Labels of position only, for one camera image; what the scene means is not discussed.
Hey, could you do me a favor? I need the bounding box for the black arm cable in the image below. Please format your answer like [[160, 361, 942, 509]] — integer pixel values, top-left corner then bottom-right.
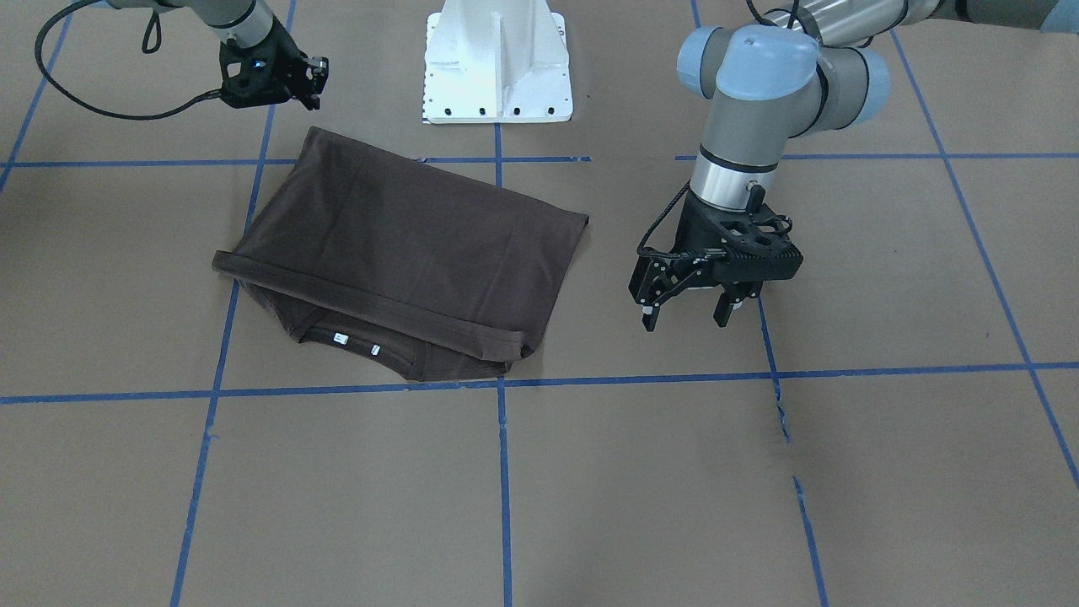
[[636, 181, 692, 258], [35, 0, 228, 121]]

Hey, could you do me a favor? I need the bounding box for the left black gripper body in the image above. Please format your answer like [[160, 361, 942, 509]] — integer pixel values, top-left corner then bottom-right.
[[628, 187, 804, 304]]

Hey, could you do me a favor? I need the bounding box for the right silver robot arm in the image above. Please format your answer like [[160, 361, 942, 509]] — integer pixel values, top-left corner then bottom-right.
[[106, 1, 329, 111]]

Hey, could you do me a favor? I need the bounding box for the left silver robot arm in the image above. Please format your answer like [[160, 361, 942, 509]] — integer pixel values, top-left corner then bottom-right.
[[628, 1, 1076, 331]]

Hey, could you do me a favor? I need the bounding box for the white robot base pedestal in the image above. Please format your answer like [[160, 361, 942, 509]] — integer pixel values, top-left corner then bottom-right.
[[421, 1, 574, 126]]

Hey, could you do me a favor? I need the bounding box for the dark brown t-shirt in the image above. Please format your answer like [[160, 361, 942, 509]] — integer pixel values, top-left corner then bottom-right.
[[211, 126, 589, 383]]

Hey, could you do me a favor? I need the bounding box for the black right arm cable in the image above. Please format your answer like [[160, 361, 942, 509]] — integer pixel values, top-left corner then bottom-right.
[[35, 0, 228, 121]]

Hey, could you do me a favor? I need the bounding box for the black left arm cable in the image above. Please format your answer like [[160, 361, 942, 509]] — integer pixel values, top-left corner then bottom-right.
[[636, 181, 692, 258]]

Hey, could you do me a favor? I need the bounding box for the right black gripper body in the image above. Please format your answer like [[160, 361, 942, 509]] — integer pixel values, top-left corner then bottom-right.
[[219, 22, 329, 110]]

